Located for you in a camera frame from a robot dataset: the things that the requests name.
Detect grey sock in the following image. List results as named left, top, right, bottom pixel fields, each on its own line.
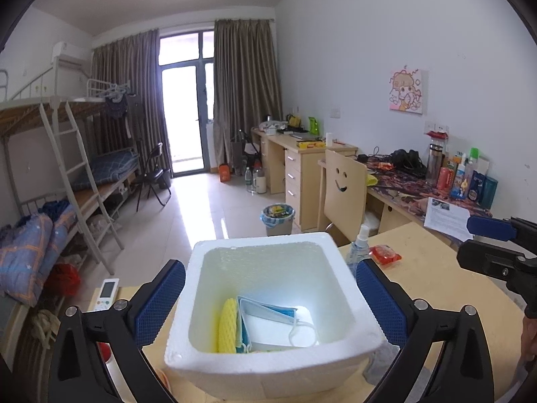
left=362, top=342, right=400, bottom=386

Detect yellow foam fruit net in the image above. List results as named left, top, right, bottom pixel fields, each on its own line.
left=217, top=299, right=238, bottom=354

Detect blue surgical mask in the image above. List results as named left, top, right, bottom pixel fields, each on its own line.
left=237, top=297, right=319, bottom=354

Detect right hand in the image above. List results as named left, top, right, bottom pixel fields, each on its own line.
left=521, top=317, right=537, bottom=366

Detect white paper sheet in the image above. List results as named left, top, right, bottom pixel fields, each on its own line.
left=424, top=197, right=473, bottom=242

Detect white lotion pump bottle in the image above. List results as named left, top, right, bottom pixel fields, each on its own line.
left=97, top=342, right=136, bottom=402

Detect white remote control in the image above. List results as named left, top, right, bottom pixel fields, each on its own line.
left=93, top=278, right=119, bottom=311

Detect clear thermos bottle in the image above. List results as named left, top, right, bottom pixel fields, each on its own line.
left=426, top=131, right=449, bottom=186

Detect black headphones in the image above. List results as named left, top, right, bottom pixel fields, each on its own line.
left=389, top=149, right=427, bottom=179

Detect red snack packet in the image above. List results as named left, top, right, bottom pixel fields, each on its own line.
left=371, top=245, right=402, bottom=266

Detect blue plaid quilt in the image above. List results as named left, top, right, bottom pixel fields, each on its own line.
left=1, top=199, right=77, bottom=308

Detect blue spray bottle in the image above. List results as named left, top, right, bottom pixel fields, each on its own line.
left=347, top=224, right=370, bottom=277

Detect wooden smiley chair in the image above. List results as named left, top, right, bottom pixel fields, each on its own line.
left=317, top=150, right=368, bottom=244

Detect white styrofoam box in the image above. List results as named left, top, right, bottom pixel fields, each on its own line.
left=164, top=233, right=385, bottom=400

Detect wooden desk with drawers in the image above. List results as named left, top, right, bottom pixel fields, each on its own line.
left=250, top=127, right=359, bottom=232

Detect black folding chair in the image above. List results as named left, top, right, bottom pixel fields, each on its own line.
left=133, top=142, right=172, bottom=211

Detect metal bunk bed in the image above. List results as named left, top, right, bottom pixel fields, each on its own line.
left=0, top=62, right=144, bottom=387

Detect trash bin with bag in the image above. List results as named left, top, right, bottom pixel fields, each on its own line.
left=260, top=204, right=295, bottom=236

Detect brown curtain right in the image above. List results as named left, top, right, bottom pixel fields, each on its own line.
left=213, top=19, right=283, bottom=168

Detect brown curtain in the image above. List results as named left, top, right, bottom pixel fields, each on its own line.
left=92, top=29, right=171, bottom=168
left=213, top=19, right=283, bottom=168

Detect brown curtain left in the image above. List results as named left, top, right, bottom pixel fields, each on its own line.
left=92, top=29, right=171, bottom=168

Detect white air conditioner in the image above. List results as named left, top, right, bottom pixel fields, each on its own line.
left=51, top=41, right=91, bottom=66

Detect anime wall picture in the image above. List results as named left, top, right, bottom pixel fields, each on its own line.
left=389, top=65, right=424, bottom=115

